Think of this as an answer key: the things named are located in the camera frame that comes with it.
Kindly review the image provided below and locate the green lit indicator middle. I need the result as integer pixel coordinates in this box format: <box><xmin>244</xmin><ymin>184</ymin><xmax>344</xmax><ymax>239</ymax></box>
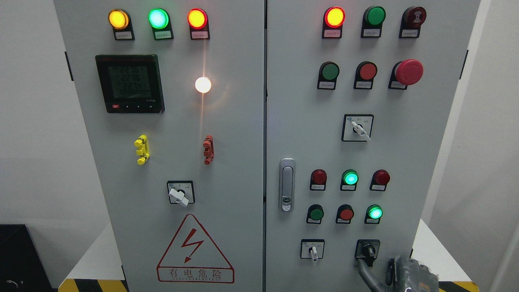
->
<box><xmin>340</xmin><ymin>169</ymin><xmax>358</xmax><ymax>191</ymax></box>

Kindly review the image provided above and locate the red-rimmed orange indicator light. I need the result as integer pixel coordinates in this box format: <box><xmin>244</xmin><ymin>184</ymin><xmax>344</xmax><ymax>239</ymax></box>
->
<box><xmin>187</xmin><ymin>8</ymin><xmax>210</xmax><ymax>39</ymax></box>

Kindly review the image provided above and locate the black knob selector switch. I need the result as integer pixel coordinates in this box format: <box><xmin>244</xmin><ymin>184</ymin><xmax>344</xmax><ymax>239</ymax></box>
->
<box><xmin>355</xmin><ymin>240</ymin><xmax>380</xmax><ymax>268</ymax></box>

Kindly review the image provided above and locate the red electric hazard warning sticker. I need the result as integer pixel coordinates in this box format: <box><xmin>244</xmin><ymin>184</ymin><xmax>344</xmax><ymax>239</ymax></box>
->
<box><xmin>157</xmin><ymin>214</ymin><xmax>235</xmax><ymax>284</ymax></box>

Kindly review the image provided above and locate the white platform with hazard stripes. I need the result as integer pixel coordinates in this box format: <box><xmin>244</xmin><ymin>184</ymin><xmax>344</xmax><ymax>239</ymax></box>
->
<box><xmin>58</xmin><ymin>220</ymin><xmax>479</xmax><ymax>292</ymax></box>

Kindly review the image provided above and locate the white lit indicator light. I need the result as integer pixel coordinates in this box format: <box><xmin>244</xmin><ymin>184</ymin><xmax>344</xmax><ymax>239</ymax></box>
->
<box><xmin>195</xmin><ymin>76</ymin><xmax>212</xmax><ymax>94</ymax></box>

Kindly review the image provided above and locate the red push button lower row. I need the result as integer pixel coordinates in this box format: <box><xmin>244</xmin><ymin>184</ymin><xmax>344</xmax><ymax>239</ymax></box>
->
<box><xmin>335</xmin><ymin>204</ymin><xmax>354</xmax><ymax>224</ymax></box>

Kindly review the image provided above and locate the red emergency stop button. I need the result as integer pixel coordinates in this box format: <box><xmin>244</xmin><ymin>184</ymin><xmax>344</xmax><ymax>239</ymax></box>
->
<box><xmin>388</xmin><ymin>59</ymin><xmax>423</xmax><ymax>90</ymax></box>

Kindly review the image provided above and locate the dark red indicator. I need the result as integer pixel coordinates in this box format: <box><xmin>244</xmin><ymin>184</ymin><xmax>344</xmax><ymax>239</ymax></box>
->
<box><xmin>369</xmin><ymin>169</ymin><xmax>391</xmax><ymax>191</ymax></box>
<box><xmin>309</xmin><ymin>169</ymin><xmax>327</xmax><ymax>191</ymax></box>

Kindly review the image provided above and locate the red lit indicator top right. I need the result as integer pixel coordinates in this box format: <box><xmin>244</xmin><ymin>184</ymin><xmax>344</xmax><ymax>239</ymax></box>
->
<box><xmin>322</xmin><ymin>6</ymin><xmax>345</xmax><ymax>39</ymax></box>

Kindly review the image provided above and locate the black digital power meter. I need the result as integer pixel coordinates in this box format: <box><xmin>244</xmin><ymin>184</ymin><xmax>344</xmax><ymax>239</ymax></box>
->
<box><xmin>96</xmin><ymin>55</ymin><xmax>165</xmax><ymax>114</ymax></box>

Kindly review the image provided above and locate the grey cabinet door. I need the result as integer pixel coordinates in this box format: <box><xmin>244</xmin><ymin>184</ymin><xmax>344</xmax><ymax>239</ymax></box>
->
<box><xmin>265</xmin><ymin>0</ymin><xmax>480</xmax><ymax>292</ymax></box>
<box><xmin>54</xmin><ymin>0</ymin><xmax>265</xmax><ymax>292</ymax></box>

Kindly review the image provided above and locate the green indicator light top left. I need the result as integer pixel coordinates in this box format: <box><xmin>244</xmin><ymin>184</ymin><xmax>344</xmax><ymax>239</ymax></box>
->
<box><xmin>148</xmin><ymin>8</ymin><xmax>174</xmax><ymax>40</ymax></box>

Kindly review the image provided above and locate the silver door latch handle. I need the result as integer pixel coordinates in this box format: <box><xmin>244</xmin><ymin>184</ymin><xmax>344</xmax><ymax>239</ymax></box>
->
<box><xmin>279</xmin><ymin>158</ymin><xmax>296</xmax><ymax>212</ymax></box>

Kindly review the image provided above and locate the green push button lower row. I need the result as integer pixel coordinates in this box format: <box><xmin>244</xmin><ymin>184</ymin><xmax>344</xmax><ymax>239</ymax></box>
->
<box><xmin>306</xmin><ymin>204</ymin><xmax>324</xmax><ymax>224</ymax></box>

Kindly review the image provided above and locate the red push button second row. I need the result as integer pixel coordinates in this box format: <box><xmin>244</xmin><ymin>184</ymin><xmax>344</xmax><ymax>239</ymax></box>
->
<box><xmin>353</xmin><ymin>61</ymin><xmax>377</xmax><ymax>90</ymax></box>

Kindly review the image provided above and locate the dark red indicator left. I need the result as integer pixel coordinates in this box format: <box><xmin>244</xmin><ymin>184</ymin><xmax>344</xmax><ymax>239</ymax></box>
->
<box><xmin>309</xmin><ymin>169</ymin><xmax>327</xmax><ymax>191</ymax></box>

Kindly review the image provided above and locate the yellow indicator light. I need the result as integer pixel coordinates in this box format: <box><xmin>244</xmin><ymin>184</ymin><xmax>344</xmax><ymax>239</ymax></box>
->
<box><xmin>108</xmin><ymin>8</ymin><xmax>135</xmax><ymax>41</ymax></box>

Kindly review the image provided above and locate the dark red buzzer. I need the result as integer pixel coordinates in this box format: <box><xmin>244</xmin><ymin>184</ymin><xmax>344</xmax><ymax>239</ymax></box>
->
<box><xmin>399</xmin><ymin>6</ymin><xmax>427</xmax><ymax>39</ymax></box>

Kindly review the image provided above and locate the yellow terminal connector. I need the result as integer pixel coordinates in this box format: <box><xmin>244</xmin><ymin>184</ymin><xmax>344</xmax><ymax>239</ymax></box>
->
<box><xmin>134</xmin><ymin>135</ymin><xmax>150</xmax><ymax>165</ymax></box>

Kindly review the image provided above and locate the white-handled selector switch upper right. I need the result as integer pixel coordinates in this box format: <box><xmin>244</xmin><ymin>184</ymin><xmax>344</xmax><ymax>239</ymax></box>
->
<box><xmin>341</xmin><ymin>114</ymin><xmax>374</xmax><ymax>142</ymax></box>

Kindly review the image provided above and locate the grey right cabinet door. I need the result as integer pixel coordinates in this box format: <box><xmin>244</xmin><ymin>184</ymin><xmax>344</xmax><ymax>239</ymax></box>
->
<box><xmin>265</xmin><ymin>0</ymin><xmax>480</xmax><ymax>292</ymax></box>

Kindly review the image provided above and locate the green push button top row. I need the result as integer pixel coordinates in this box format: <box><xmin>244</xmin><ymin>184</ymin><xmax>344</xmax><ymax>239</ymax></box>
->
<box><xmin>361</xmin><ymin>6</ymin><xmax>386</xmax><ymax>38</ymax></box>

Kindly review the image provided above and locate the green push button second row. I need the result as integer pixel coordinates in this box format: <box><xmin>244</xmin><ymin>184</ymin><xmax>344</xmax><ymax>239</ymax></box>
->
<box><xmin>317</xmin><ymin>61</ymin><xmax>340</xmax><ymax>90</ymax></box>

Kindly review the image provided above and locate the red terminal connector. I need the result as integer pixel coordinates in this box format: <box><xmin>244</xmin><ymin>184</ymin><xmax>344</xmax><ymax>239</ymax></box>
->
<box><xmin>202</xmin><ymin>135</ymin><xmax>214</xmax><ymax>165</ymax></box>

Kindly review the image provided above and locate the white-handled selector switch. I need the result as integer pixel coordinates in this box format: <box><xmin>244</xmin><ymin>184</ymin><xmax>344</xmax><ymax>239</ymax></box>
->
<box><xmin>300</xmin><ymin>238</ymin><xmax>326</xmax><ymax>262</ymax></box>
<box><xmin>341</xmin><ymin>114</ymin><xmax>374</xmax><ymax>142</ymax></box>

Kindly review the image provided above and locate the grey left cabinet door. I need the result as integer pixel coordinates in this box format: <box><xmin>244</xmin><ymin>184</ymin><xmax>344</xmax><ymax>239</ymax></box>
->
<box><xmin>54</xmin><ymin>0</ymin><xmax>265</xmax><ymax>292</ymax></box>

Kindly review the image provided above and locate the green lit button lower row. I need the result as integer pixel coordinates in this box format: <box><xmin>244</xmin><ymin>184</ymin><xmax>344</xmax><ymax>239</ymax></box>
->
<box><xmin>365</xmin><ymin>204</ymin><xmax>383</xmax><ymax>224</ymax></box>

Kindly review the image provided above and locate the dark red indicator right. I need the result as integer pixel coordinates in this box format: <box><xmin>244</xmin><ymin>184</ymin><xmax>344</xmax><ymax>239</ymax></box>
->
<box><xmin>369</xmin><ymin>169</ymin><xmax>391</xmax><ymax>191</ymax></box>

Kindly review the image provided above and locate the white-handled selector switch lower right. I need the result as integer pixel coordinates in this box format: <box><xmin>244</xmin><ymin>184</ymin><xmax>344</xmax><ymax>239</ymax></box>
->
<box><xmin>300</xmin><ymin>238</ymin><xmax>326</xmax><ymax>262</ymax></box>

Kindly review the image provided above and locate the white-handled selector switch left door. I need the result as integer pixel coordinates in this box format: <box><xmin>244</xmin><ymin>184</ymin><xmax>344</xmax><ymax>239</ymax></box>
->
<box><xmin>166</xmin><ymin>180</ymin><xmax>196</xmax><ymax>207</ymax></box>

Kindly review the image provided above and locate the black box lower left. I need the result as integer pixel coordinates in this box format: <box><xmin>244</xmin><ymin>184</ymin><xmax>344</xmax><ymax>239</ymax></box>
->
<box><xmin>0</xmin><ymin>224</ymin><xmax>53</xmax><ymax>292</ymax></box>

